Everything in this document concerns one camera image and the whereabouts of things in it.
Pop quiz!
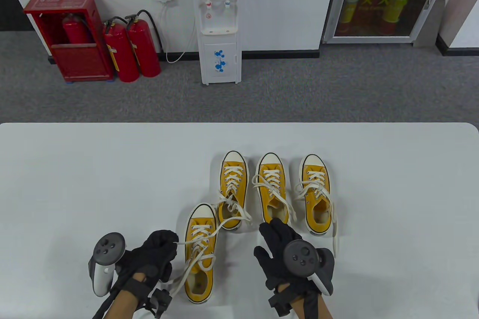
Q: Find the person's left hand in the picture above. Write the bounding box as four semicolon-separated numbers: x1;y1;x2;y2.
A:
114;230;179;284

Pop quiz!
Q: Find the person's right hand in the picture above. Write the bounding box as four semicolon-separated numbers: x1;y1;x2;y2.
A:
254;218;320;293

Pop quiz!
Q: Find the white shoe lace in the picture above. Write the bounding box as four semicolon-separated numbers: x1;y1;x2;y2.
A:
293;171;339;258
253;169;298;224
215;168;254;228
165;222;225;297

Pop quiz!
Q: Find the person's right forearm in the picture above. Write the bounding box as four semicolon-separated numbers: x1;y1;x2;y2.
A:
279;283;333;319

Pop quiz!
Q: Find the black hand controller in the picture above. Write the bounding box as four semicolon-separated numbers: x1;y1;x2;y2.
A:
88;233;126;297
283;240;335;296

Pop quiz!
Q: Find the white water dispenser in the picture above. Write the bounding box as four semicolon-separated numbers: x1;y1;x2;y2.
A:
190;0;243;86

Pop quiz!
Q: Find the red fire extinguisher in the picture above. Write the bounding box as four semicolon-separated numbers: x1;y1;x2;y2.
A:
102;17;140;83
62;13;92;45
125;10;164;78

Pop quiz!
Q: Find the red extinguisher cabinet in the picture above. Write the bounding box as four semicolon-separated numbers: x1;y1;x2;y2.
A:
23;0;115;83

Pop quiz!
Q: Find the glass fire hydrant cabinet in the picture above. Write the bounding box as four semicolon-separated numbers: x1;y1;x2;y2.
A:
322;0;455;45

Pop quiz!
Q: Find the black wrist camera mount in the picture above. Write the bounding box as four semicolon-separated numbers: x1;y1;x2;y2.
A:
268;285;330;319
92;277;174;319

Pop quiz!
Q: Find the white power cable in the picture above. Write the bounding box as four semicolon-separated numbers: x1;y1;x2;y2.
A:
160;1;197;64

